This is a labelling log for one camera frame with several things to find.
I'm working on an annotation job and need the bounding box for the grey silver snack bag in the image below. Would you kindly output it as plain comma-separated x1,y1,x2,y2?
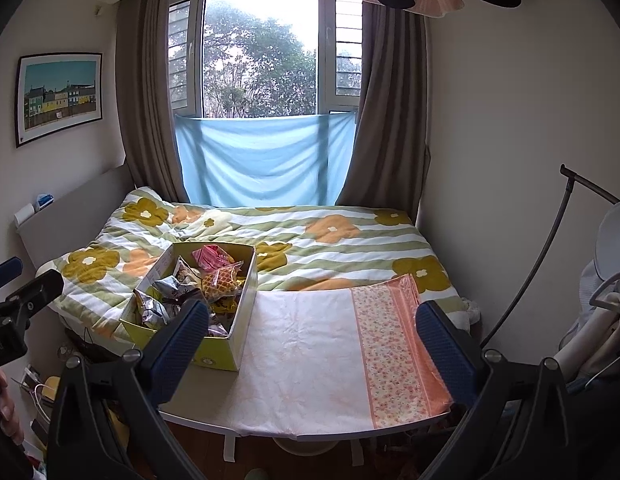
133,289,181,330

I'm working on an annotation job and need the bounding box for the grey potato chip bag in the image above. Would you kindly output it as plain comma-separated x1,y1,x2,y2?
152,257,202,302

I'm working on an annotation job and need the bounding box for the pink white snack bag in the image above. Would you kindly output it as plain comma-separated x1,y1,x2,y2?
192,244,235,273

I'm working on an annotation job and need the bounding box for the left hand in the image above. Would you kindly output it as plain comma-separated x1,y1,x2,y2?
0,370,25,446

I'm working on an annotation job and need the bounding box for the blue white item on headboard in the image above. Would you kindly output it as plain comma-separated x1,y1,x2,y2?
14,193,54,228

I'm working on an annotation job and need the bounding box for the grey headboard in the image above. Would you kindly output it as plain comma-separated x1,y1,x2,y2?
17,164,134,270

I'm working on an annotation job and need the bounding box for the floral striped duvet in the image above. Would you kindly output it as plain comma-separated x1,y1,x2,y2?
38,188,470,342

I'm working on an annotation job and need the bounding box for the framed town picture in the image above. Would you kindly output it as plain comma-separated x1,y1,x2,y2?
15,52,103,148

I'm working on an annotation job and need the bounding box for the green cardboard box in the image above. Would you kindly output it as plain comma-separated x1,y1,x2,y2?
121,242,257,372

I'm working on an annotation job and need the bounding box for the grey white chair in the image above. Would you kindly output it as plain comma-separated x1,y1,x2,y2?
554,201,620,391

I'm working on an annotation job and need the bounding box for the pink floral table cloth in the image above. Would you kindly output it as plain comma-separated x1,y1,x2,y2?
222,275,452,438

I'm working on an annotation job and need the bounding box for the light blue hanging cloth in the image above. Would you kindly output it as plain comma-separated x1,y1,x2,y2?
173,112,357,208

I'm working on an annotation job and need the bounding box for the left brown curtain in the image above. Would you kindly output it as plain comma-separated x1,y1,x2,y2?
115,0,188,203

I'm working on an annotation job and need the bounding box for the brown curtain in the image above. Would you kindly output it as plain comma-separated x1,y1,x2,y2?
115,0,188,203
337,3,430,220

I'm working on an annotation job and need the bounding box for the black floor lamp stand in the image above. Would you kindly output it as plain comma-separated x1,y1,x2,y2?
480,164,620,349

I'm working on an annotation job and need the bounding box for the right brown curtain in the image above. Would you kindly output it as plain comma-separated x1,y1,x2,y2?
337,3,430,220

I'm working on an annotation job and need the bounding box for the window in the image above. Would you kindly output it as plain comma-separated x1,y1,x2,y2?
167,0,362,119

